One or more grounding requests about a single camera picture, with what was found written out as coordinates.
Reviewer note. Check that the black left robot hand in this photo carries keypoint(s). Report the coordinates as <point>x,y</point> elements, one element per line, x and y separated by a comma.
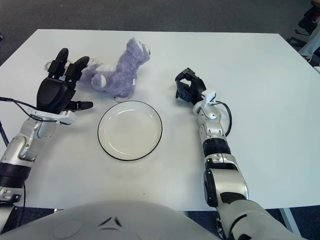
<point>52,92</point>

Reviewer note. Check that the white table leg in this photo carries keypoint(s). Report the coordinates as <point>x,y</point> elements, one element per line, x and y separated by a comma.
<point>288,221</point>

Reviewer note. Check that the black office chair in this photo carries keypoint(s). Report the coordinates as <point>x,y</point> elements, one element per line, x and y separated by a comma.
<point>311,17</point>

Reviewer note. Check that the purple plush bunny doll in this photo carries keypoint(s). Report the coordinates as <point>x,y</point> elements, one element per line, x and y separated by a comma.
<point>122,77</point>

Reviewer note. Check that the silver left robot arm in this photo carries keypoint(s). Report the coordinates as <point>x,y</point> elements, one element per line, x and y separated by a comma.
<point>17,147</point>

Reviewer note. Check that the person leg in jeans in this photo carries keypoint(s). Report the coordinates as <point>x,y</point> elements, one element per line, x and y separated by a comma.
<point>311,46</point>

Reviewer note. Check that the white plate with black rim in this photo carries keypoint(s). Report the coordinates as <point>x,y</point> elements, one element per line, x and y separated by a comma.
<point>130,130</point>

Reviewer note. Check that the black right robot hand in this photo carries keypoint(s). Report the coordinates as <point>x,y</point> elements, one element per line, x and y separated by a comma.
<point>196,86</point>

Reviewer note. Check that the silver robot torso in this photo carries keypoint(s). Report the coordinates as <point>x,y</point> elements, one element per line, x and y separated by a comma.
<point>112,225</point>

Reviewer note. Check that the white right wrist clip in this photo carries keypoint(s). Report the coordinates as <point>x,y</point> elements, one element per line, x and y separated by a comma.
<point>208,97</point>

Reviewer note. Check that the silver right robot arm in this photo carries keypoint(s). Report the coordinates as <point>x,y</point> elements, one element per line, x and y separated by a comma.
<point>225,180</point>

